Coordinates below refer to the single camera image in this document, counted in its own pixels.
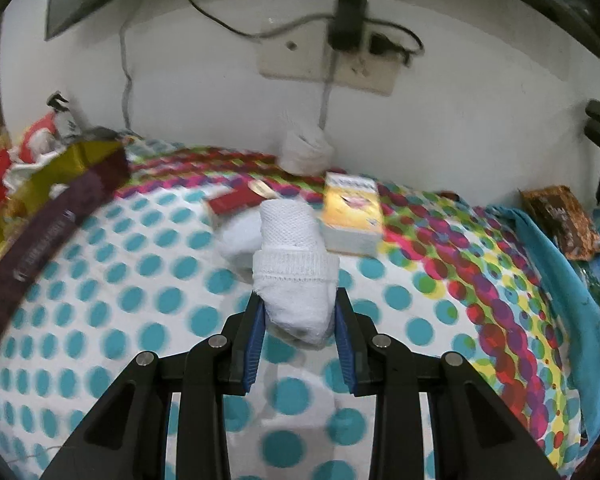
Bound grey adapter cable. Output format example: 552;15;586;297
317;80;336;128

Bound gold tin tray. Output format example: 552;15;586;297
0;137;131;368

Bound black plug with cable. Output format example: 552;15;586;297
365;25;425;63

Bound yellow medicine box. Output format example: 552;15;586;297
319;171;385;256

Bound black power adapter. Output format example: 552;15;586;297
328;0;368;53

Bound white mesh sock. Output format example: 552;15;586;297
252;200;340;351

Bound polka dot tablecloth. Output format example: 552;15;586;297
0;142;593;480

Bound black television cable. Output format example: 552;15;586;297
120;15;133;131
182;0;333;38

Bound red plastic bag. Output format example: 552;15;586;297
20;112;61;161

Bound brown snack packet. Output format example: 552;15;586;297
520;186;600;261

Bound blue cloth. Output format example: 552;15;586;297
490;205;600;441

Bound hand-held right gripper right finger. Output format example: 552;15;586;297
333;290;563;480

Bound crumpled white plastic bag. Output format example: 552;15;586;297
5;150;66;186

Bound white wall socket plate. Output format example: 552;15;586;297
257;30;401;96

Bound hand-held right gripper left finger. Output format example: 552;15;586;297
40;290;267;480

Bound small red box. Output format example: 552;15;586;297
207;182;276;226

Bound black spray bottle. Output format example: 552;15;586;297
47;91;81;138

